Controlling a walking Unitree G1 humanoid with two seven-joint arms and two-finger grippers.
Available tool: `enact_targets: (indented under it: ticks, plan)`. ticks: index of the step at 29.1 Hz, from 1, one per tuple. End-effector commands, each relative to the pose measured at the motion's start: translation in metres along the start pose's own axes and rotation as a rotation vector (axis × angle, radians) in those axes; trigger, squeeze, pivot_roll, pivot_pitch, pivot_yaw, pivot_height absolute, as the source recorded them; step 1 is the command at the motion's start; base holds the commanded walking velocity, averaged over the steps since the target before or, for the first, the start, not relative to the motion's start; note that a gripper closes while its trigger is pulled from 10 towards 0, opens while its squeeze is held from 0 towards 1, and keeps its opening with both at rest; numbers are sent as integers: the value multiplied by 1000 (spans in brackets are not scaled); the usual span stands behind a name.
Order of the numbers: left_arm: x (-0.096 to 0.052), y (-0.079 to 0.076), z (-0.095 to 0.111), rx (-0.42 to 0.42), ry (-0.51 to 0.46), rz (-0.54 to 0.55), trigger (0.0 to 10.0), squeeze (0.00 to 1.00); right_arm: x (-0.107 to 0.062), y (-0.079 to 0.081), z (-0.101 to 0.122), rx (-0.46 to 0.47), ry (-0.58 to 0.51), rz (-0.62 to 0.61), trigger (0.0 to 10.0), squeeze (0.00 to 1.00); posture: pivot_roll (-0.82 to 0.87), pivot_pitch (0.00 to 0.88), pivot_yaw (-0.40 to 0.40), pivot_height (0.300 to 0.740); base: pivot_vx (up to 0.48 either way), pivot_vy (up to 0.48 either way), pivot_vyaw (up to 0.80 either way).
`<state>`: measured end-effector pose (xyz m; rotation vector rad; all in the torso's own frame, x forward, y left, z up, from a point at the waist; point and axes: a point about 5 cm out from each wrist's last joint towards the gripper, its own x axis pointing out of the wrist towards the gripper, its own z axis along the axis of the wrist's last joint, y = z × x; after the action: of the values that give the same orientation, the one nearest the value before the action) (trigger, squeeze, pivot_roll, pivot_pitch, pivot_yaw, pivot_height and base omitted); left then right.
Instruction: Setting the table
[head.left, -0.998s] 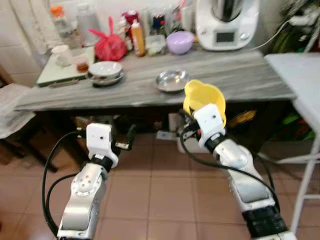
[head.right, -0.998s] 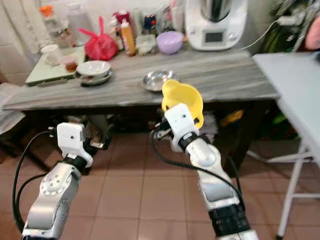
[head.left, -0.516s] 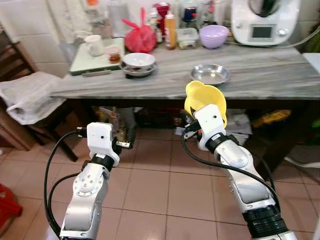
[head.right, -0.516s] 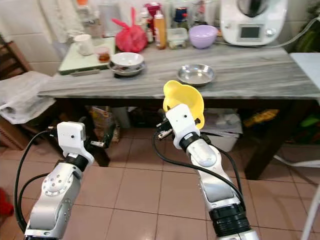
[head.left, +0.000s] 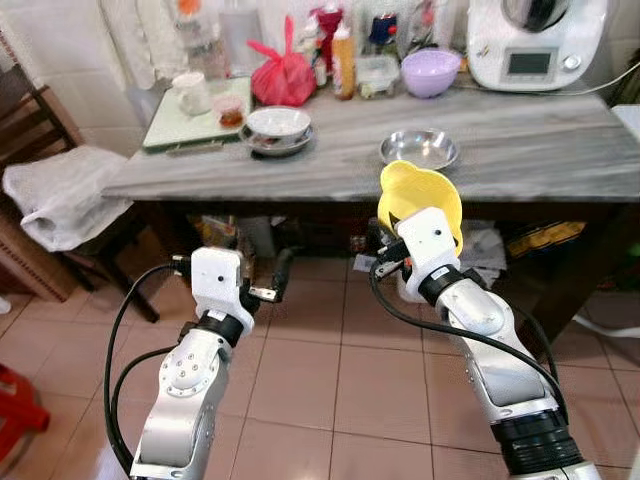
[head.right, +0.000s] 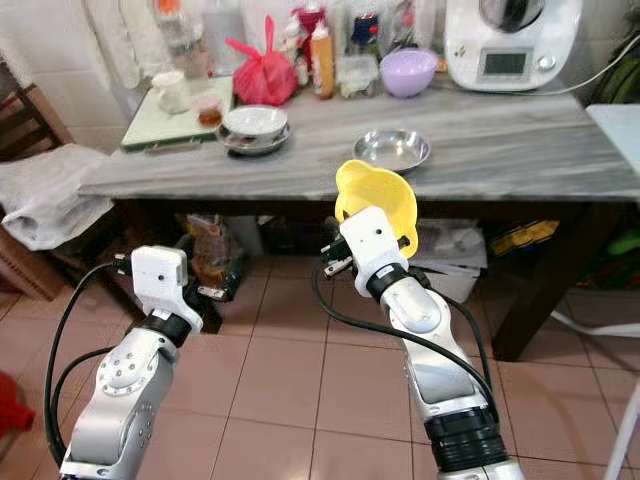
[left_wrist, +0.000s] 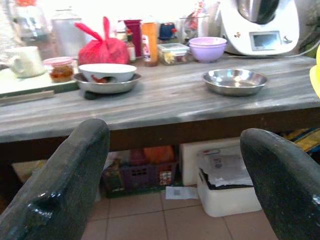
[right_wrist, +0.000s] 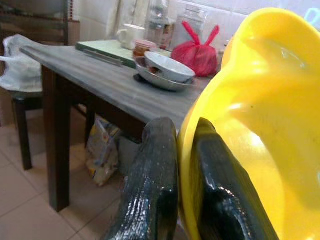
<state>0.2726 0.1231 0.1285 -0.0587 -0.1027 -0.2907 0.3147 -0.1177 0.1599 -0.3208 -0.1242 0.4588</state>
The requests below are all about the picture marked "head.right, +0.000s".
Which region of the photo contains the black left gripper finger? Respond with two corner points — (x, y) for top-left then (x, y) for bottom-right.
(218, 278), (249, 329)

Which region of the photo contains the yellow plastic bowl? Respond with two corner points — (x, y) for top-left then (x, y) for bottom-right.
(335, 159), (420, 259)

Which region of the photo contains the shallow stainless steel dish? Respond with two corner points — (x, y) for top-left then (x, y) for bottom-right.
(217, 121), (295, 157)
(353, 129), (432, 174)

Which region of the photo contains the white ceramic bowl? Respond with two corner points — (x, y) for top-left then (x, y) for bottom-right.
(223, 104), (291, 141)

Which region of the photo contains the clear lidded food container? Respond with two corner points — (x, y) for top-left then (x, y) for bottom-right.
(336, 55), (382, 100)

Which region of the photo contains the pale green tray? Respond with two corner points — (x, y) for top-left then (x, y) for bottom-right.
(121, 76), (234, 154)

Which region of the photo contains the red plastic bag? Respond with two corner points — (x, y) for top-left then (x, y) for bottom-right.
(226, 14), (299, 108)

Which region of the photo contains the orange sauce squeeze bottle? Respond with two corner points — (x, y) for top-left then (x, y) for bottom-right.
(310, 21), (337, 100)

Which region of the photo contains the small red-lidded plastic tub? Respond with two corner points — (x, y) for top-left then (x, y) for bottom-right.
(192, 93), (226, 129)

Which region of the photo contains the white plastic bag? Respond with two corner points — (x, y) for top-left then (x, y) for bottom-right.
(0, 143), (114, 252)

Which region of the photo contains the purple plastic bowl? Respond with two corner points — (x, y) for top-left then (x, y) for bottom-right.
(380, 49), (441, 100)

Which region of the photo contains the yellow snack package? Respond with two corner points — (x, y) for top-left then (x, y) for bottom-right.
(489, 219), (562, 257)

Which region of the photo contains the white mug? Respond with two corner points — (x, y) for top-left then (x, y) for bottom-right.
(151, 70), (194, 116)

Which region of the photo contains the red plastic stool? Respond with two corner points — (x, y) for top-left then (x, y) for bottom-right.
(0, 371), (37, 437)

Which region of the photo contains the blue lidded jar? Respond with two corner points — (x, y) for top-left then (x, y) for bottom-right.
(347, 13), (380, 57)

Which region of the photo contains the dark red canister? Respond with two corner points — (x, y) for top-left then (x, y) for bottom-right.
(289, 5), (327, 63)

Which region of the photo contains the clear glass jar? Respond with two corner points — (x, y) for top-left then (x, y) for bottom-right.
(202, 0), (247, 77)

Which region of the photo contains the white kitchen cooking machine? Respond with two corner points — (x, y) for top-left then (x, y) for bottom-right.
(444, 0), (585, 94)

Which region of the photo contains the clear bottle with orange cap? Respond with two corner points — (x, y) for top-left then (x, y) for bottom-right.
(155, 0), (209, 81)

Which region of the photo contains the brown wooden chair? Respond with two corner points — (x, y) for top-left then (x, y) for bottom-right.
(0, 84), (123, 303)

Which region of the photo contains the white hanging towel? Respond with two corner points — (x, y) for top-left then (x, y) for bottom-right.
(84, 0), (173, 91)

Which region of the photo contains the white side table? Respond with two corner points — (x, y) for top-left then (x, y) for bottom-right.
(587, 103), (640, 177)

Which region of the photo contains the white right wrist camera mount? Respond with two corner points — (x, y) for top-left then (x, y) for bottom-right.
(339, 205), (407, 298)

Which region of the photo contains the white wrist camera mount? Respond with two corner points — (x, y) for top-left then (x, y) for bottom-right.
(339, 205), (407, 298)
(130, 245), (192, 337)

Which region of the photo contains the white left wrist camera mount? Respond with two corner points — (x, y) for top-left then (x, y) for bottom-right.
(130, 245), (192, 337)

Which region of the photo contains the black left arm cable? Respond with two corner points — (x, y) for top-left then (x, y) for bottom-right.
(44, 257), (137, 471)

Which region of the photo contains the white power cable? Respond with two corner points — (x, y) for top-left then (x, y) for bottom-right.
(450, 34), (640, 100)

